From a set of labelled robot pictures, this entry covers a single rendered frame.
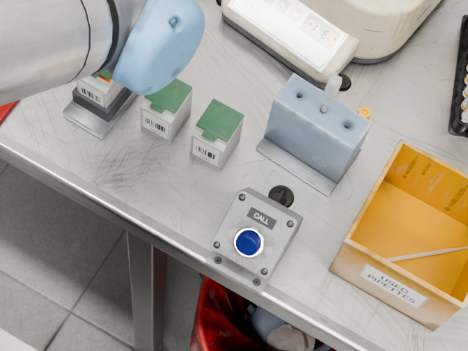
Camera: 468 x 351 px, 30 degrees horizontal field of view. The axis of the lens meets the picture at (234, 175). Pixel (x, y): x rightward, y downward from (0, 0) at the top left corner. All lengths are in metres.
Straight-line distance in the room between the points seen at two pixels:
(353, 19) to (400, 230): 0.24
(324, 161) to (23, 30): 0.54
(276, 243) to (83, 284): 1.01
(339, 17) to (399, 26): 0.07
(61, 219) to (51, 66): 1.41
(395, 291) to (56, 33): 0.53
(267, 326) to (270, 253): 0.73
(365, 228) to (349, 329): 0.12
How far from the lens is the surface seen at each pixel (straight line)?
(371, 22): 1.00
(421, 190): 0.99
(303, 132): 0.94
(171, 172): 0.99
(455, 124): 1.06
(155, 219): 0.96
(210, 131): 0.94
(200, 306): 1.38
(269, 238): 0.89
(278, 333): 1.62
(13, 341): 0.90
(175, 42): 0.57
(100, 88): 0.96
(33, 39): 0.49
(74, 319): 1.84
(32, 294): 1.87
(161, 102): 0.95
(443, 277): 0.99
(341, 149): 0.92
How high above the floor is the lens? 1.77
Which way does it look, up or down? 65 degrees down
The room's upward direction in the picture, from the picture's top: 12 degrees clockwise
